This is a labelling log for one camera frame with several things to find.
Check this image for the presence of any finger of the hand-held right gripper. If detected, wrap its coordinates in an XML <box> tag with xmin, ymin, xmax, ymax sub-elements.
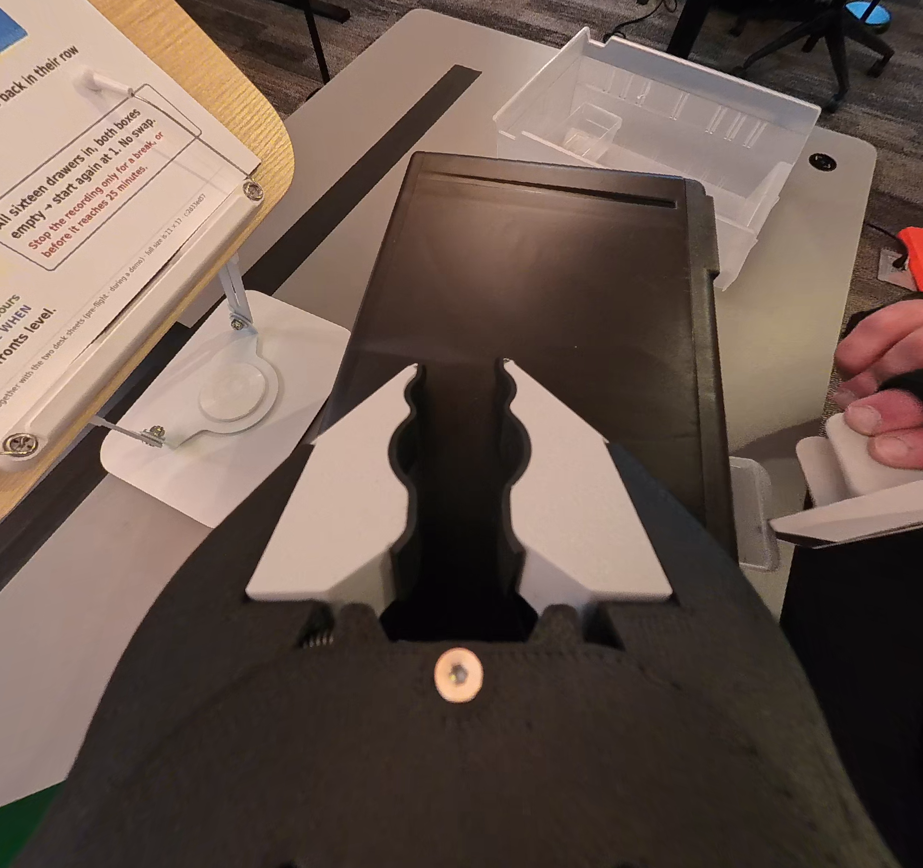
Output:
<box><xmin>768</xmin><ymin>480</ymin><xmax>923</xmax><ymax>549</ymax></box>

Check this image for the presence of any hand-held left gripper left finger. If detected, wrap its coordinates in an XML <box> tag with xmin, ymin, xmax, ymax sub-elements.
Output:
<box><xmin>245</xmin><ymin>363</ymin><xmax>423</xmax><ymax>605</ymax></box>

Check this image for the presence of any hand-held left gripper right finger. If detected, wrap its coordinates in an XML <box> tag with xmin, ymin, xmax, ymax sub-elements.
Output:
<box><xmin>496</xmin><ymin>358</ymin><xmax>676</xmax><ymax>605</ymax></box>

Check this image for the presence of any clear plastic drawer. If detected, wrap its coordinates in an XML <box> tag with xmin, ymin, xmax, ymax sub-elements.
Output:
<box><xmin>728</xmin><ymin>455</ymin><xmax>783</xmax><ymax>572</ymax></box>
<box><xmin>562</xmin><ymin>105</ymin><xmax>624</xmax><ymax>162</ymax></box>

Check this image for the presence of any black drawer cabinet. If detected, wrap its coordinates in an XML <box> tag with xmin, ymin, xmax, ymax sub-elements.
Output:
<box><xmin>310</xmin><ymin>151</ymin><xmax>740</xmax><ymax>642</ymax></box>

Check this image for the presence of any large clear plastic bin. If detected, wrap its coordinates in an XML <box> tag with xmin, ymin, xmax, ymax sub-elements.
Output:
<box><xmin>492</xmin><ymin>26</ymin><xmax>823</xmax><ymax>293</ymax></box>

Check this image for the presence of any red orange fabric item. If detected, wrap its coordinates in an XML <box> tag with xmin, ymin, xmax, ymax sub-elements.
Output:
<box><xmin>898</xmin><ymin>226</ymin><xmax>923</xmax><ymax>293</ymax></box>

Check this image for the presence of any printed instruction sheet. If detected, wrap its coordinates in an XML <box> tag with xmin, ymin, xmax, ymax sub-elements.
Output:
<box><xmin>0</xmin><ymin>0</ymin><xmax>264</xmax><ymax>422</ymax></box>

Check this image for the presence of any black office chair blue seat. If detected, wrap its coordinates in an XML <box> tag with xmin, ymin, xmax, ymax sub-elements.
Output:
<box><xmin>728</xmin><ymin>0</ymin><xmax>898</xmax><ymax>113</ymax></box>

